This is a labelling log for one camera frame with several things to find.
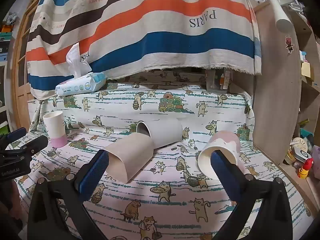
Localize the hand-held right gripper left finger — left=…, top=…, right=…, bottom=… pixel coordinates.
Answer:
left=27, top=149, right=110, bottom=240

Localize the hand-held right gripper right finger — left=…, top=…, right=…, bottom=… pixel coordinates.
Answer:
left=210, top=150, right=293, bottom=240

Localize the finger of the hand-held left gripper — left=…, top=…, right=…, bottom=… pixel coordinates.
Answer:
left=4, top=136, right=49, bottom=161
left=0, top=127, right=27, bottom=143

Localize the pink patterned white cup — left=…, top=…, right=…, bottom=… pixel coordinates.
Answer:
left=197, top=130, right=241, bottom=180

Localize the white cup with pink base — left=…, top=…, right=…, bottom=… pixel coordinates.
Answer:
left=42, top=111, right=67, bottom=148

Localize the beige paper cup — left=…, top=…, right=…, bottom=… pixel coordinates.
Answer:
left=103, top=133, right=155, bottom=184

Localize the grey paper cup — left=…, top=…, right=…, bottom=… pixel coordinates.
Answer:
left=136, top=119, right=183, bottom=149

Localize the cat print tablecloth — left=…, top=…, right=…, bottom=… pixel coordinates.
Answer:
left=15, top=70, right=313, bottom=240

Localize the wooden door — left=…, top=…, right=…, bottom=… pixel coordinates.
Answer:
left=11, top=0, right=48, bottom=130

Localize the blue wet wipes pack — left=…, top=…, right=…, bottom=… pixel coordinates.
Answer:
left=55, top=42, right=107, bottom=96

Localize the round white tin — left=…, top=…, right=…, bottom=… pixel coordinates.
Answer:
left=290, top=137, right=312, bottom=164

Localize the red and yellow toy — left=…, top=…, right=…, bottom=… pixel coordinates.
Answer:
left=297, top=158, right=315, bottom=179

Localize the small white bottle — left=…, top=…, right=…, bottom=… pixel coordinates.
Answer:
left=220, top=70, right=232, bottom=90

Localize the wooden shelf unit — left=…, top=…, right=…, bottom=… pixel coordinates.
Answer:
left=231, top=0, right=320, bottom=167

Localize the grey plush toy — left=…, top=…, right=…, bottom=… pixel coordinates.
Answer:
left=6, top=12, right=18, bottom=25

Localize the yellow box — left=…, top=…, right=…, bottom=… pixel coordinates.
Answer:
left=301, top=61, right=312, bottom=78

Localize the red cartoon sticker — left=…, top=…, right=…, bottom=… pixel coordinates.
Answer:
left=285, top=35, right=295, bottom=54

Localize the striped cloth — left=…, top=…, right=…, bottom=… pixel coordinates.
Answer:
left=26, top=0, right=262, bottom=100

